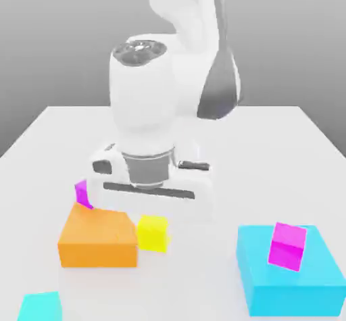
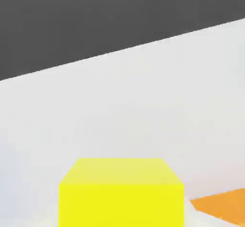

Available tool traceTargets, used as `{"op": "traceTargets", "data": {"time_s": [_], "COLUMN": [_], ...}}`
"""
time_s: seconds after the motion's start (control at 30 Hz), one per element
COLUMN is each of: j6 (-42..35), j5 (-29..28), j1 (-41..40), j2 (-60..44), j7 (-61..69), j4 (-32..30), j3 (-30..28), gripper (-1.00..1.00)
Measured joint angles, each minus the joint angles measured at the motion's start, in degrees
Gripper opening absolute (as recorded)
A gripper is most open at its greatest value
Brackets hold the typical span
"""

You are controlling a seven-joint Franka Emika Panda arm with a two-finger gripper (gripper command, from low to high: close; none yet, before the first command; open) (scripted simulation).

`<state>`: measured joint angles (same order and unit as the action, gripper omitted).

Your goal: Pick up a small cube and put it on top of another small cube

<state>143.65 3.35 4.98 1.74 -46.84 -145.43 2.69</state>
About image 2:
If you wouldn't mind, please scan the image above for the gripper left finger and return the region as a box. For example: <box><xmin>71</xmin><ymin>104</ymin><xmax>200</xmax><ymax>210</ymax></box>
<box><xmin>21</xmin><ymin>216</ymin><xmax>59</xmax><ymax>227</ymax></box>

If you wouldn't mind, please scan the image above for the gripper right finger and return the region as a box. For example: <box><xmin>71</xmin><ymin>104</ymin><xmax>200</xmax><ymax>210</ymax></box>
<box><xmin>184</xmin><ymin>195</ymin><xmax>245</xmax><ymax>227</ymax></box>

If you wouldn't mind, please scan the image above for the small yellow cube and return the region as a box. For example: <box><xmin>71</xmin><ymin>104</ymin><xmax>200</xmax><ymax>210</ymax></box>
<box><xmin>58</xmin><ymin>158</ymin><xmax>185</xmax><ymax>227</ymax></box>

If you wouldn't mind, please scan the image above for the large orange box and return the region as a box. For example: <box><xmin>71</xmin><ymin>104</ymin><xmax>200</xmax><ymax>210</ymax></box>
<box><xmin>189</xmin><ymin>188</ymin><xmax>245</xmax><ymax>226</ymax></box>

